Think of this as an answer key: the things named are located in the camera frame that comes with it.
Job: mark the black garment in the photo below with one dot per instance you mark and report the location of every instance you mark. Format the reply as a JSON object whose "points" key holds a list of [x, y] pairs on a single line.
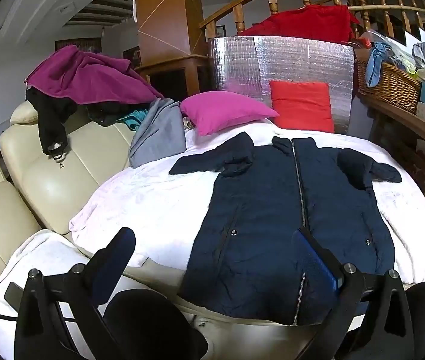
{"points": [[51, 120]]}

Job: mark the teal garment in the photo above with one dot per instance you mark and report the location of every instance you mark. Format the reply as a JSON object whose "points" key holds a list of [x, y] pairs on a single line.
{"points": [[133, 120]]}

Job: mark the red cloth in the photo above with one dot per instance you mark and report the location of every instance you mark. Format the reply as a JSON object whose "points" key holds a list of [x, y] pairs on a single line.
{"points": [[302, 22]]}

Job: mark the neon yellow cloth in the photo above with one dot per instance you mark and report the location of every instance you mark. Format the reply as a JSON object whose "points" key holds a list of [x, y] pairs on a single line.
{"points": [[407, 65]]}

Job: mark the black phone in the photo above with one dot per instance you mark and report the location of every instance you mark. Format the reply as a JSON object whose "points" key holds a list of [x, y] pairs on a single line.
{"points": [[11, 292]]}

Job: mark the wooden stair railing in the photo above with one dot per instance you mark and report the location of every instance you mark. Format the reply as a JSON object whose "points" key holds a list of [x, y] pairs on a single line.
{"points": [[239, 17]]}

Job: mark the blue cloth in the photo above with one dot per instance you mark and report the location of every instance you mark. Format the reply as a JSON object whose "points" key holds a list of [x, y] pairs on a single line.
{"points": [[375, 63]]}

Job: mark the wicker basket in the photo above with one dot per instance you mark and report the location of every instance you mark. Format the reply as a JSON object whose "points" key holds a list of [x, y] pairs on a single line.
{"points": [[389, 86]]}

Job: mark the magenta pillow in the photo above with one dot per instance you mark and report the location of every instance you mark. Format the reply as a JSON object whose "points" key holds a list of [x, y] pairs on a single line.
{"points": [[227, 112]]}

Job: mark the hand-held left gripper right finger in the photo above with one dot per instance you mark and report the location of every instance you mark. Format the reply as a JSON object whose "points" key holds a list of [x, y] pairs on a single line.
{"points": [[317, 260]]}

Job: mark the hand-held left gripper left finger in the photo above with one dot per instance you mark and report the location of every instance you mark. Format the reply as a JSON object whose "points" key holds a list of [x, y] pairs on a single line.
{"points": [[118, 255]]}

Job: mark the person's left leg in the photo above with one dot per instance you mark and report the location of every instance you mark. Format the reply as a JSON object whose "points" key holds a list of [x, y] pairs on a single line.
{"points": [[152, 318]]}

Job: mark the magenta fleece garment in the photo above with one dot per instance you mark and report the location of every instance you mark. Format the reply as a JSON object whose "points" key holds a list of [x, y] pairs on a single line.
{"points": [[85, 75]]}

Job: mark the white fluffy towel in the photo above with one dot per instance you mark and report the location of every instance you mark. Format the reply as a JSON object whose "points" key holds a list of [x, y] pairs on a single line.
{"points": [[47, 255]]}

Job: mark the wooden pillar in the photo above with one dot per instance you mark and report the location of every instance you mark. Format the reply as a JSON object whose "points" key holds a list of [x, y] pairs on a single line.
{"points": [[163, 15]]}

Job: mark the cream leather sofa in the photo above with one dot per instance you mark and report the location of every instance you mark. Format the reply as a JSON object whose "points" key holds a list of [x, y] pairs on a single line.
{"points": [[40, 180]]}

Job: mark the navy blue zip jacket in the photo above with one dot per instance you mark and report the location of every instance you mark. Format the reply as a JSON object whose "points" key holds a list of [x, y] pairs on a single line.
{"points": [[265, 213]]}

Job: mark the red pillow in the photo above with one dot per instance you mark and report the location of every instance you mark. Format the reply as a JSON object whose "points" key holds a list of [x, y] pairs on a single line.
{"points": [[302, 105]]}

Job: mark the wooden table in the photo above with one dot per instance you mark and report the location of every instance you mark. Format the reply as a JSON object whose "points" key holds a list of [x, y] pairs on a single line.
{"points": [[396, 116]]}

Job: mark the silver foil panel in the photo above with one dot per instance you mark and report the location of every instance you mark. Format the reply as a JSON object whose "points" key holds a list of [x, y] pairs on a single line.
{"points": [[235, 63]]}

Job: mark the grey garment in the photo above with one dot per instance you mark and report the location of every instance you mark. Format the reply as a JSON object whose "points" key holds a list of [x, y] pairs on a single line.
{"points": [[160, 131]]}

